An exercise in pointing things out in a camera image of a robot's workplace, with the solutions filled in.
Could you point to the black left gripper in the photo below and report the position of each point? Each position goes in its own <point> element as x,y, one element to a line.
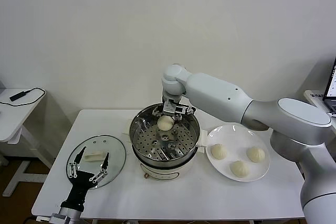
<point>80,190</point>

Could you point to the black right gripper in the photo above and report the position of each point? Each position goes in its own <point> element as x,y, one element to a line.
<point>169,107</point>

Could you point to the white steamed baozi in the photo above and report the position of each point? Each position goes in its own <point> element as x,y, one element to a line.
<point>239,169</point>
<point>165,124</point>
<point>219,151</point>
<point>256,154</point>

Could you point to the round glass pot lid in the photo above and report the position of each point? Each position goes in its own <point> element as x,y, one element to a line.
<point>115,155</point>

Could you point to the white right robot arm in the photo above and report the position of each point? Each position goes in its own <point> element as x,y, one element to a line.
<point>223,95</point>

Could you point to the perforated steel steamer basket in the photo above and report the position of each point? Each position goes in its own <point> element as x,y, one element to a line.
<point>189,129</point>

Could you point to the white round plate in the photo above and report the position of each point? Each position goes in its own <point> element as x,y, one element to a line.
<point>236,140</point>

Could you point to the black power adapter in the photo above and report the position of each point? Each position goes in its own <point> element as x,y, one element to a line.
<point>17,96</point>

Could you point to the white laptop side table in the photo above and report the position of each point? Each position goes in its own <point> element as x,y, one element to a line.
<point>316,100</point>

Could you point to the open laptop computer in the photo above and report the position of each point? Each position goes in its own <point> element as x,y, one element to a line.
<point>331,87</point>

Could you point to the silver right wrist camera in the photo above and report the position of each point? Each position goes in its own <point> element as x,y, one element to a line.
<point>182,110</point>

